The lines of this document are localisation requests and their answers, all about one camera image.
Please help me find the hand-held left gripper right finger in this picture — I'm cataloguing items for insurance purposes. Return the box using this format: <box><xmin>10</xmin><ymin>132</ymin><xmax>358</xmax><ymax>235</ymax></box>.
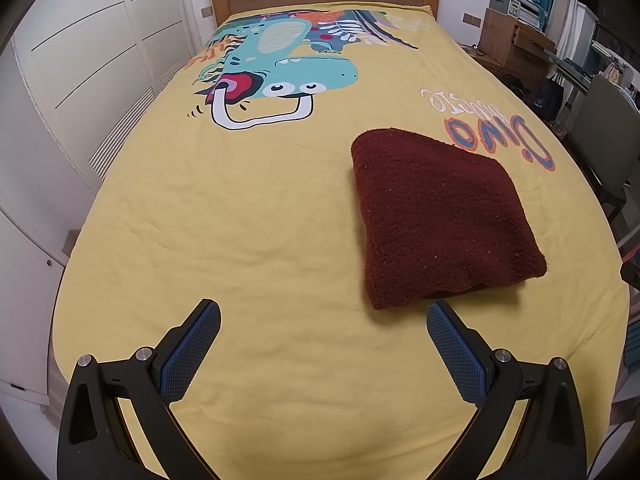
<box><xmin>426</xmin><ymin>300</ymin><xmax>587</xmax><ymax>480</ymax></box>

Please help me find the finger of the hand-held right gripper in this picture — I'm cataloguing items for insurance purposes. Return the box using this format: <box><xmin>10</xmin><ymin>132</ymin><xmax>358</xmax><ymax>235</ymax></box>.
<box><xmin>620</xmin><ymin>254</ymin><xmax>640</xmax><ymax>291</ymax></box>

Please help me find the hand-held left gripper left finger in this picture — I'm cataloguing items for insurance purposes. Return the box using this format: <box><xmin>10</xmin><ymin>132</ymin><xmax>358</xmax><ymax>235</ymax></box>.
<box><xmin>57</xmin><ymin>298</ymin><xmax>222</xmax><ymax>480</ymax></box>

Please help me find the dark red knit sweater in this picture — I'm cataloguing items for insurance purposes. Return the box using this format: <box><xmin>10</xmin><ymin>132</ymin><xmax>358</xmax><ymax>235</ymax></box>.
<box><xmin>350</xmin><ymin>128</ymin><xmax>548</xmax><ymax>311</ymax></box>

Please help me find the yellow dinosaur print bed sheet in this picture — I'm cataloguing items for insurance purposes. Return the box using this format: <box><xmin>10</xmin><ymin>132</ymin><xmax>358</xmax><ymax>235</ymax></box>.
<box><xmin>50</xmin><ymin>2</ymin><xmax>631</xmax><ymax>480</ymax></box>

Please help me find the grey-green chair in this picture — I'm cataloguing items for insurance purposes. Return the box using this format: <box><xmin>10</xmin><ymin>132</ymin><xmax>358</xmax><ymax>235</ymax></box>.
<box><xmin>570</xmin><ymin>74</ymin><xmax>640</xmax><ymax>221</ymax></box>

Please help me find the navy bag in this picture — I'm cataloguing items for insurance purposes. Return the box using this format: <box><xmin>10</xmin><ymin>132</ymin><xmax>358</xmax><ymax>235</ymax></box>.
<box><xmin>532</xmin><ymin>72</ymin><xmax>566</xmax><ymax>121</ymax></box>

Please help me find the white teal-edged desk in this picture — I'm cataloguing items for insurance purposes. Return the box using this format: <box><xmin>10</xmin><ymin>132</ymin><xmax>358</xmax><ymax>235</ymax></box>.
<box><xmin>545</xmin><ymin>47</ymin><xmax>640</xmax><ymax>111</ymax></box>

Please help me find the black bag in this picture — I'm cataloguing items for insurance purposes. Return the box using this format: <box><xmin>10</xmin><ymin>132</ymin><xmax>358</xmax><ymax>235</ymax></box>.
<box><xmin>500</xmin><ymin>74</ymin><xmax>531</xmax><ymax>106</ymax></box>

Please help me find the wooden dresser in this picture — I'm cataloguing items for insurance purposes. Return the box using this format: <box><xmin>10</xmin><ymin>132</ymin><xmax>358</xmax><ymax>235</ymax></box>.
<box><xmin>477</xmin><ymin>7</ymin><xmax>556</xmax><ymax>78</ymax></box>

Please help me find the white wardrobe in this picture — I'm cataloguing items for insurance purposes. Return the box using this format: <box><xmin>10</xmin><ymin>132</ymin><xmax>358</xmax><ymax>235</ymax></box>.
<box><xmin>0</xmin><ymin>0</ymin><xmax>218</xmax><ymax>411</ymax></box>

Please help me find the white printer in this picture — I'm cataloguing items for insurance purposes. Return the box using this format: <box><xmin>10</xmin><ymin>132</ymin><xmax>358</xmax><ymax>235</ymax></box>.
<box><xmin>487</xmin><ymin>0</ymin><xmax>546</xmax><ymax>28</ymax></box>

